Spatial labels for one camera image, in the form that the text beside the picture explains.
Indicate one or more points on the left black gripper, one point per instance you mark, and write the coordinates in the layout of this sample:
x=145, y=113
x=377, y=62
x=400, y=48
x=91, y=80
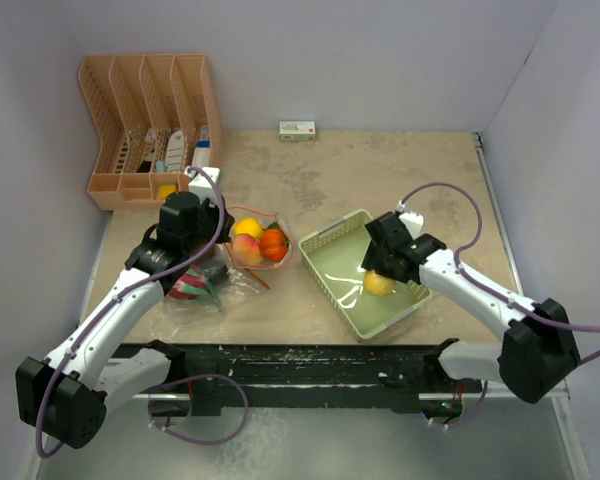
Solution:
x=214, y=210

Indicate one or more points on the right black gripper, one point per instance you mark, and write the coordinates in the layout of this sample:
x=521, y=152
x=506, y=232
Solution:
x=373, y=261

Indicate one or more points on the yellow potato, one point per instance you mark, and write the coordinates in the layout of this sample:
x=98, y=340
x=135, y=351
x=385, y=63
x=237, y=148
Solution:
x=377, y=285

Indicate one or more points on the pink dragon fruit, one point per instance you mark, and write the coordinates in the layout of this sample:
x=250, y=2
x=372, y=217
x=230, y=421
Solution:
x=194, y=285

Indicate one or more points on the peach fruit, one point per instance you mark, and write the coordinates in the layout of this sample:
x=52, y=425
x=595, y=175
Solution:
x=246, y=250

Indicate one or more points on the yellow lemon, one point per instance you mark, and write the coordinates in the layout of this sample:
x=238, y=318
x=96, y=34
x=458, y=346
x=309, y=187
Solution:
x=249, y=226

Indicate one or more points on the clear zip top bag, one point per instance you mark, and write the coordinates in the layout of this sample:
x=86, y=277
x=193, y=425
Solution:
x=244, y=283

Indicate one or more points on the small orange pumpkin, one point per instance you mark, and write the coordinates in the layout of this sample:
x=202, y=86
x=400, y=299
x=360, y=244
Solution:
x=273, y=245

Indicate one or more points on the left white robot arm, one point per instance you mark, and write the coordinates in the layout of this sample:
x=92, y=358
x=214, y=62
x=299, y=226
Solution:
x=68, y=394

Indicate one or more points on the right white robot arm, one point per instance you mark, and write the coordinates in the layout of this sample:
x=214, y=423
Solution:
x=535, y=349

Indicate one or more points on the yellow block in organizer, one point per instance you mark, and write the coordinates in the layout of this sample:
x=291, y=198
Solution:
x=166, y=190

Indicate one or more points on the light green plastic basket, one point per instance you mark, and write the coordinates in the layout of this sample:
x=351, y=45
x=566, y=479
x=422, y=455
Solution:
x=333, y=255

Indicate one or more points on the orange plastic file organizer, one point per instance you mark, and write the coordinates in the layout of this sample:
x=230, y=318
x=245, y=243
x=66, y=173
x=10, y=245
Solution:
x=136, y=102

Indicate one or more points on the small green white box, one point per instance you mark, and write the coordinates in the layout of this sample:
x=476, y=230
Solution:
x=297, y=131

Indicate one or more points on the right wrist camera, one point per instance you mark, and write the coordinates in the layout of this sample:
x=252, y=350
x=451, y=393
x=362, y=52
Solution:
x=413, y=221

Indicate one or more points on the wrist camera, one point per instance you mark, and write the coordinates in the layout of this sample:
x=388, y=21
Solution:
x=199, y=185
x=413, y=221

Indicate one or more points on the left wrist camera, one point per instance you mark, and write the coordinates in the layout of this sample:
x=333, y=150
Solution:
x=199, y=185

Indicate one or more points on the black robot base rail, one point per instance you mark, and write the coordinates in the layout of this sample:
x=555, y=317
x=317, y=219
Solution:
x=399, y=378

